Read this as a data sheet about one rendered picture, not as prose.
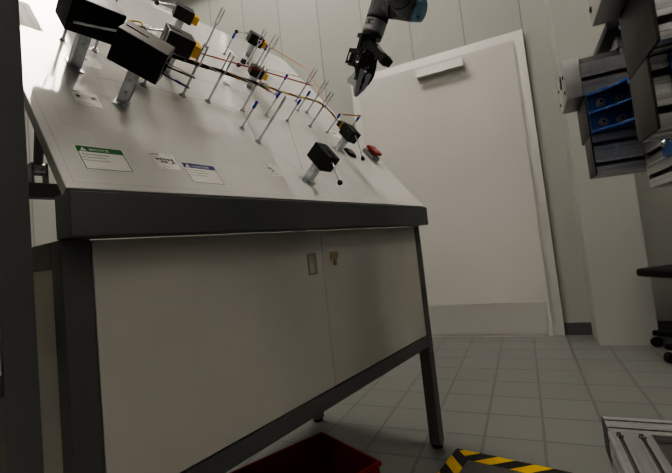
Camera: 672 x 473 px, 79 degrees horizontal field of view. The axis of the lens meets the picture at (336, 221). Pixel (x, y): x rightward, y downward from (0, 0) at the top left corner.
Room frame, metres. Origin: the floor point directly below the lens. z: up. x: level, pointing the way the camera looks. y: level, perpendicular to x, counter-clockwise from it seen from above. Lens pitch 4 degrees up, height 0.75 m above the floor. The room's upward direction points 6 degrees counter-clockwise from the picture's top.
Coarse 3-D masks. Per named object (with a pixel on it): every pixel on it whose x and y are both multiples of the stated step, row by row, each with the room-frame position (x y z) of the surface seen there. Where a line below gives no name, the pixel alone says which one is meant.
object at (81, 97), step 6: (72, 90) 0.72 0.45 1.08; (78, 90) 0.73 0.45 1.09; (72, 96) 0.71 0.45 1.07; (78, 96) 0.72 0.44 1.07; (84, 96) 0.73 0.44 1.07; (90, 96) 0.74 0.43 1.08; (96, 96) 0.75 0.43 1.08; (78, 102) 0.71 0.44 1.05; (84, 102) 0.72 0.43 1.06; (90, 102) 0.73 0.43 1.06; (96, 102) 0.74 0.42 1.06; (102, 108) 0.74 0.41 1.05
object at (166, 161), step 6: (156, 156) 0.73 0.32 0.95; (162, 156) 0.74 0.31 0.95; (168, 156) 0.76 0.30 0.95; (156, 162) 0.72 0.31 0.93; (162, 162) 0.73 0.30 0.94; (168, 162) 0.74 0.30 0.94; (174, 162) 0.75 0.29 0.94; (162, 168) 0.72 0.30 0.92; (168, 168) 0.73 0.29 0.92; (174, 168) 0.74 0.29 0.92; (180, 168) 0.75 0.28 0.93
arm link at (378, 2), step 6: (372, 0) 1.30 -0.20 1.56; (378, 0) 1.28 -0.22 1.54; (384, 0) 1.28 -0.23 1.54; (372, 6) 1.30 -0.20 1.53; (378, 6) 1.29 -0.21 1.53; (384, 6) 1.28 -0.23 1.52; (372, 12) 1.30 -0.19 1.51; (378, 12) 1.29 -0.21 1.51; (384, 12) 1.29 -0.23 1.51; (378, 18) 1.32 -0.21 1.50; (384, 18) 1.30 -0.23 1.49
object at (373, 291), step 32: (352, 256) 1.16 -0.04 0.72; (384, 256) 1.30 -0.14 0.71; (416, 256) 1.49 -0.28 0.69; (352, 288) 1.14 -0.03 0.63; (384, 288) 1.28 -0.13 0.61; (416, 288) 1.46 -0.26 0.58; (352, 320) 1.13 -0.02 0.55; (384, 320) 1.27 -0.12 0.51; (416, 320) 1.44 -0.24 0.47; (352, 352) 1.12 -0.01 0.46; (384, 352) 1.25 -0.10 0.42
